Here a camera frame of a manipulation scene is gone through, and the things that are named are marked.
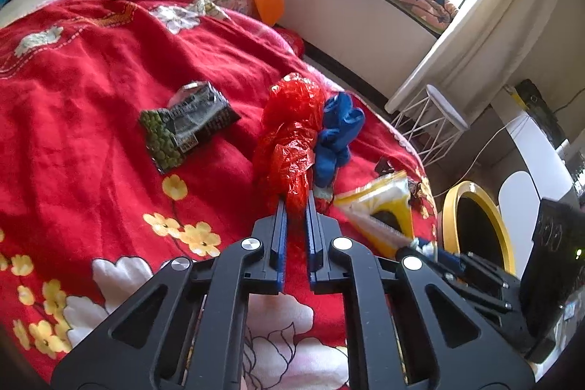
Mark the dark green snack packet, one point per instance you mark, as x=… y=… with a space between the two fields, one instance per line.
x=183 y=125

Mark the yellow rimmed black bin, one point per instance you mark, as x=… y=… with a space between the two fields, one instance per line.
x=491 y=207

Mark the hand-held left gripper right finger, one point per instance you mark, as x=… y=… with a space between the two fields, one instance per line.
x=312 y=244

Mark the black bag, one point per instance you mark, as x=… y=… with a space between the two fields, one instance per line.
x=541 y=109

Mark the wide cream curtain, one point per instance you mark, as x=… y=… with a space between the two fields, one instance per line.
x=502 y=29

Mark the shiny brown candy wrapper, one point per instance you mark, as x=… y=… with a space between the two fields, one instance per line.
x=385 y=166
x=418 y=191

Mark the yellow plastic packet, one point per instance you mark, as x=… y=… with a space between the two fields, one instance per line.
x=393 y=198

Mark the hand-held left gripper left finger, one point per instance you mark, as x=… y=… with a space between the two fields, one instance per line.
x=282 y=248

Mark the white window seat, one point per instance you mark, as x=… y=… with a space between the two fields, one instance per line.
x=356 y=29

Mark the red plastic bag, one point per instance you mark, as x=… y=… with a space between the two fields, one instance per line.
x=288 y=143

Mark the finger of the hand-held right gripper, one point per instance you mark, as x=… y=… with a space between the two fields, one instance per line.
x=434 y=252

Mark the white chair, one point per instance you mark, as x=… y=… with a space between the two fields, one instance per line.
x=516 y=193

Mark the white dressing table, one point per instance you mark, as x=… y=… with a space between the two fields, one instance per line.
x=534 y=152

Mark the red shopping bag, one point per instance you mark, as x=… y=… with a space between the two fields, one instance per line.
x=292 y=40

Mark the red floral blanket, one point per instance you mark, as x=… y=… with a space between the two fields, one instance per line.
x=114 y=74

